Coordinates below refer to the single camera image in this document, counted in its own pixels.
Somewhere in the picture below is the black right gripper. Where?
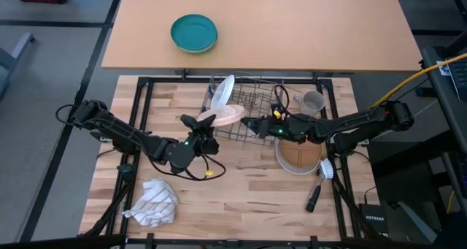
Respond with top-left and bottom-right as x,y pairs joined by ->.
240,116 -> 304,145

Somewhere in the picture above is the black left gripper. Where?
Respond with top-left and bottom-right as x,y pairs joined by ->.
166,113 -> 220,174

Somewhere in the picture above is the pink plate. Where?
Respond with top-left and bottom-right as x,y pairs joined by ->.
196,103 -> 247,128

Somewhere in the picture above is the grey wire dish rack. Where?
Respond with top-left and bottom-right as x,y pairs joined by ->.
200,71 -> 290,148

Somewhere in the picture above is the translucent white plate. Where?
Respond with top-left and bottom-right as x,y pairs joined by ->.
210,74 -> 236,110

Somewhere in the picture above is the grey plastic mug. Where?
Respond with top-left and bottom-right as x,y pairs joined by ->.
293,91 -> 326,118

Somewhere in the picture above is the opaque white plate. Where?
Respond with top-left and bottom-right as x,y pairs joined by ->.
274,137 -> 326,176

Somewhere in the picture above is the teal plate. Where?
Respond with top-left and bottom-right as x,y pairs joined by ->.
170,13 -> 219,55

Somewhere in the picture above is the white striped cloth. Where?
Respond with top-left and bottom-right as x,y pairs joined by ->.
122,178 -> 180,229

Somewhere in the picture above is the light wooden desk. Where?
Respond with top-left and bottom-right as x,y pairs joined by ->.
101,0 -> 424,73

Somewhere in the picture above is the dark side desk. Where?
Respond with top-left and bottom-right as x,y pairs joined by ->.
422,46 -> 467,218

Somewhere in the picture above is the white paper label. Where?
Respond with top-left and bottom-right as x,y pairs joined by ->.
436,60 -> 452,77

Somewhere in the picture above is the grey bench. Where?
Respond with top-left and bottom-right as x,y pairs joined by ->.
0,31 -> 36,101

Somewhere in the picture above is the black keyboard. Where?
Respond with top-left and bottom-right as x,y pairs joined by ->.
447,57 -> 467,104

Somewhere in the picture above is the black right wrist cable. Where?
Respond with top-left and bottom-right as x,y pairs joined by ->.
273,83 -> 293,117

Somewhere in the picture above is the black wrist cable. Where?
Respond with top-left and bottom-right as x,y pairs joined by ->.
145,152 -> 228,183
273,83 -> 293,117

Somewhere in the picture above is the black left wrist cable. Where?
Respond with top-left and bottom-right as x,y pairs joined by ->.
145,152 -> 228,183

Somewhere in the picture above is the black rig frame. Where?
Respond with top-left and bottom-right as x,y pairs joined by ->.
77,74 -> 388,249

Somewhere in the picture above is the dish brush with black handle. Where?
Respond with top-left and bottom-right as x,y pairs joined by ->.
305,158 -> 335,213

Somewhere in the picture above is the black network switch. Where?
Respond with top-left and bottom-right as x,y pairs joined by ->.
358,202 -> 390,237

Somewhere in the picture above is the yellow cable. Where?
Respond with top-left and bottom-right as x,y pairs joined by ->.
366,52 -> 467,113

